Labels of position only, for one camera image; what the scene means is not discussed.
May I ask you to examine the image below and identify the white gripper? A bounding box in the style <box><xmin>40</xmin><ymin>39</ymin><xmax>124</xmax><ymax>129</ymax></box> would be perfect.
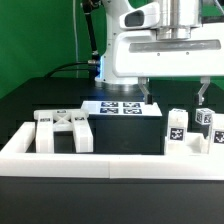
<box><xmin>113</xmin><ymin>23</ymin><xmax>224</xmax><ymax>105</ymax></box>

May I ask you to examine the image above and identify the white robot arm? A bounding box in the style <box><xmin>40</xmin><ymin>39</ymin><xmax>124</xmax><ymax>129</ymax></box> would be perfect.
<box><xmin>95</xmin><ymin>0</ymin><xmax>224</xmax><ymax>104</ymax></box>

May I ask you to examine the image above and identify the white tagged cube right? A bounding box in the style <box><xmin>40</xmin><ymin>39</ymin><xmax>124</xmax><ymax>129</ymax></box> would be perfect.
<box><xmin>195</xmin><ymin>108</ymin><xmax>214</xmax><ymax>125</ymax></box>

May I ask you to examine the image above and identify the white marker sheet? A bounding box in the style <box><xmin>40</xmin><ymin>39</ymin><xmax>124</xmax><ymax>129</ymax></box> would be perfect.
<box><xmin>81</xmin><ymin>101</ymin><xmax>162</xmax><ymax>117</ymax></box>

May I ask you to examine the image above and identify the black cable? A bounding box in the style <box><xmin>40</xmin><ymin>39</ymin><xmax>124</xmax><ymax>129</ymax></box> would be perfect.
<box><xmin>44</xmin><ymin>61</ymin><xmax>101</xmax><ymax>79</ymax></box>

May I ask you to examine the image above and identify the white U-shaped fence frame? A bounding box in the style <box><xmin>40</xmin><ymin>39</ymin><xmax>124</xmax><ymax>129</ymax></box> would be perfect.
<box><xmin>0</xmin><ymin>122</ymin><xmax>224</xmax><ymax>180</ymax></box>

